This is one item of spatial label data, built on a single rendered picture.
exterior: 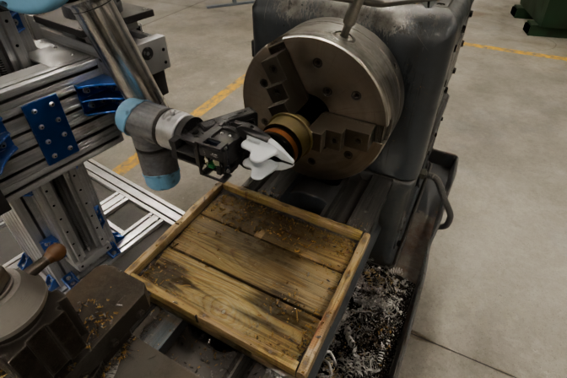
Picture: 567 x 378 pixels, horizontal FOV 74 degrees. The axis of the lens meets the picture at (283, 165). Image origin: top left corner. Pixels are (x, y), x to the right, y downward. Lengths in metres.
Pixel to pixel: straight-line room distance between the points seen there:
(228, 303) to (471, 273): 1.49
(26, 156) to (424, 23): 0.97
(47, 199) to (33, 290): 0.92
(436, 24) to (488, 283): 1.42
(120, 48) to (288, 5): 0.36
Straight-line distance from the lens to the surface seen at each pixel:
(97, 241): 1.58
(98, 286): 0.59
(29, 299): 0.46
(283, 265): 0.73
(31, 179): 1.17
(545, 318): 2.01
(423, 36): 0.81
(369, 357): 0.99
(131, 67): 0.84
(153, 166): 0.80
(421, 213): 1.39
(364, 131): 0.69
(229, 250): 0.76
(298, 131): 0.65
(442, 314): 1.83
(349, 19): 0.70
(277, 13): 0.91
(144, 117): 0.74
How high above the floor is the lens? 1.46
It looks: 38 degrees down
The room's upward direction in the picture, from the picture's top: straight up
